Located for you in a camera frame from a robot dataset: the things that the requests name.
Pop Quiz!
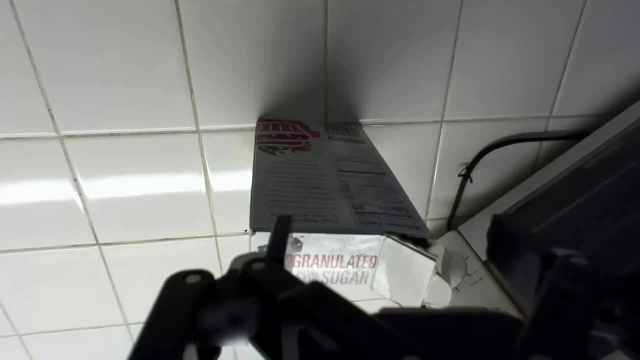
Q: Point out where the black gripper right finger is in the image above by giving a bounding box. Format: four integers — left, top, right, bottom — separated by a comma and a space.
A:
486, 214, 640, 360

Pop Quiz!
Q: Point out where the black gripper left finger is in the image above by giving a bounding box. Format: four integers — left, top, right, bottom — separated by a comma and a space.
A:
129, 214, 376, 360

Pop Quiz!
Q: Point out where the black power cable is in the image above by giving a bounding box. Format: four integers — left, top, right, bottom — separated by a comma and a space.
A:
445, 129, 592, 232

